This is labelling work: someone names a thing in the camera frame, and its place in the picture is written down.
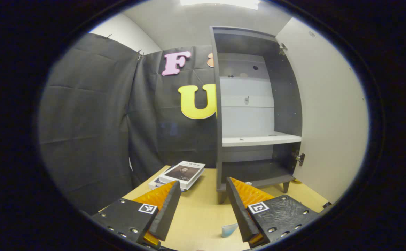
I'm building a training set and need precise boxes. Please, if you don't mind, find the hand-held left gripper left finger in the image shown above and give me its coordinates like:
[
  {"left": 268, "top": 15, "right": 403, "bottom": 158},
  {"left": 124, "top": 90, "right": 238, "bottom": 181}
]
[{"left": 91, "top": 180, "right": 182, "bottom": 249}]

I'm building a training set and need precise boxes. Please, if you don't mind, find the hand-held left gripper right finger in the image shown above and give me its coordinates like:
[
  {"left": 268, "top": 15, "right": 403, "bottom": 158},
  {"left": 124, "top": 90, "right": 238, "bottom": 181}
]
[{"left": 226, "top": 177, "right": 320, "bottom": 247}]

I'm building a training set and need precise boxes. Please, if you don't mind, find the white and blue bottle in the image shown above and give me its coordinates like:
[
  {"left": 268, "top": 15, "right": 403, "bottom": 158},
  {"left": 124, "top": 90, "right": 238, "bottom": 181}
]
[{"left": 221, "top": 223, "right": 239, "bottom": 238}]

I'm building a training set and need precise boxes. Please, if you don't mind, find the dark grey cabinet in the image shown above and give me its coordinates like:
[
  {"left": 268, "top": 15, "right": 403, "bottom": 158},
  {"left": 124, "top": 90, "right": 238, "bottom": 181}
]
[{"left": 209, "top": 26, "right": 303, "bottom": 204}]

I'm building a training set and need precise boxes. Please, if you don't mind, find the light grey cabinet door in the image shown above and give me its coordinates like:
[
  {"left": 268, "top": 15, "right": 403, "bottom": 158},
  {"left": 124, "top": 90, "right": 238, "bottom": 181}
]
[{"left": 275, "top": 17, "right": 369, "bottom": 204}]

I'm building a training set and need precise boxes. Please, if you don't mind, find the white portrait cover book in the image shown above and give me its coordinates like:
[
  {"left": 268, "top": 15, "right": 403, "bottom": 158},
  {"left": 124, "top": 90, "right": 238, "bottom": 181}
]
[{"left": 158, "top": 161, "right": 206, "bottom": 185}]

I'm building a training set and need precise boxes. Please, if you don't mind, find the black backdrop cloth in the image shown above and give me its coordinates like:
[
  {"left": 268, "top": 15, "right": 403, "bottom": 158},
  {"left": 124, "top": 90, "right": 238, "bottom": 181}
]
[{"left": 39, "top": 33, "right": 221, "bottom": 215}]

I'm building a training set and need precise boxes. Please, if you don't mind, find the large ceiling light panel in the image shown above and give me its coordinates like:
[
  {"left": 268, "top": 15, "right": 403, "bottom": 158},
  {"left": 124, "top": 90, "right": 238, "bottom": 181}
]
[{"left": 180, "top": 0, "right": 260, "bottom": 10}]

